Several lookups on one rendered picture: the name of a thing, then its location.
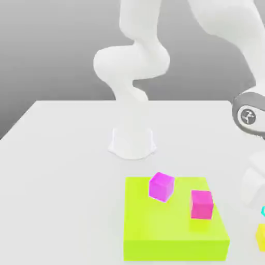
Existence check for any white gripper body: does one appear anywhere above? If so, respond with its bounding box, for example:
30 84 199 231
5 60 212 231
241 167 265 208

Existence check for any small yellow cube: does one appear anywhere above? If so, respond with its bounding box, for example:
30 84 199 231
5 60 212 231
255 223 265 253

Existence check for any small pink cube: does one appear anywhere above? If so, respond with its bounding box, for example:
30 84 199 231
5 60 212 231
190 189 214 220

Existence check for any small magenta cube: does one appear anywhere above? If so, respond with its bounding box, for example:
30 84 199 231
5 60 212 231
149 171 175 203

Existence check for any large yellow-green box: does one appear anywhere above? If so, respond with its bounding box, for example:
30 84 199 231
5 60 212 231
123 176 230 262

